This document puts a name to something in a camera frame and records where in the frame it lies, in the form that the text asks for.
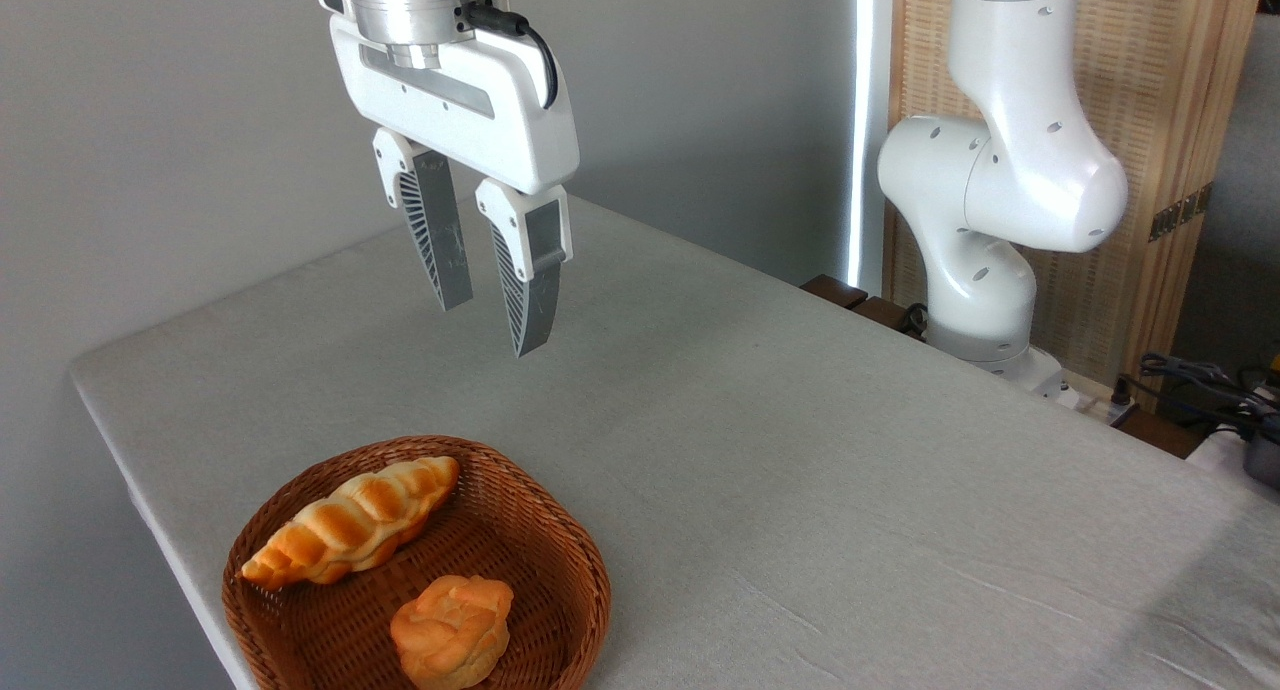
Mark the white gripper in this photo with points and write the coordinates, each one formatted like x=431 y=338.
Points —
x=500 y=120

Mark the long twisted bread loaf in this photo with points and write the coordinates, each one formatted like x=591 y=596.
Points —
x=350 y=525

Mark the round knotted bread roll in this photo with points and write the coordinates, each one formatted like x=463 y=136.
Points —
x=450 y=635

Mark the brown wicker basket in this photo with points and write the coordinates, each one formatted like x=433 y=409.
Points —
x=540 y=560

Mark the dark brown wooden block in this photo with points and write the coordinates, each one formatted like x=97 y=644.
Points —
x=885 y=313
x=833 y=290

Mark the grey tablecloth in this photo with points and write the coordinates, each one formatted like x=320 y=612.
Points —
x=800 y=490

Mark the metal screen hinge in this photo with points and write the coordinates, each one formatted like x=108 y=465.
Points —
x=1180 y=212

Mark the wooden folding screen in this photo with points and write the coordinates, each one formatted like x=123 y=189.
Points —
x=1160 y=70

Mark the dark grey device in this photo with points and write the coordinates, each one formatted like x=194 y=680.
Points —
x=1265 y=462

